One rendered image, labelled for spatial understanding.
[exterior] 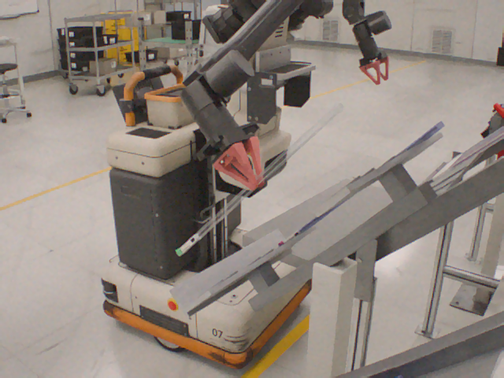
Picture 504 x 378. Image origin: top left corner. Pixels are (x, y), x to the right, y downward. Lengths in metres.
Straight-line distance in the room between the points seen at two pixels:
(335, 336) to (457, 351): 0.67
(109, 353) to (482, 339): 1.84
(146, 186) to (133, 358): 0.67
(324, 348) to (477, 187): 0.45
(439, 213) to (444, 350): 0.84
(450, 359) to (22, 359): 1.92
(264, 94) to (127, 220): 0.68
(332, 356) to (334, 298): 0.13
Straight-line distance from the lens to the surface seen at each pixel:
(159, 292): 1.90
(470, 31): 10.13
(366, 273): 1.24
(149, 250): 1.87
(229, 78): 0.84
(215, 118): 0.85
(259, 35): 0.98
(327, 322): 0.98
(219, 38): 1.46
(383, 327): 2.20
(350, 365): 1.42
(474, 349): 0.33
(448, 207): 1.15
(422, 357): 0.34
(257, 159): 0.85
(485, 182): 1.11
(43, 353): 2.15
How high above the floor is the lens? 1.31
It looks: 22 degrees down
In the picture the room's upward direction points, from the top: straight up
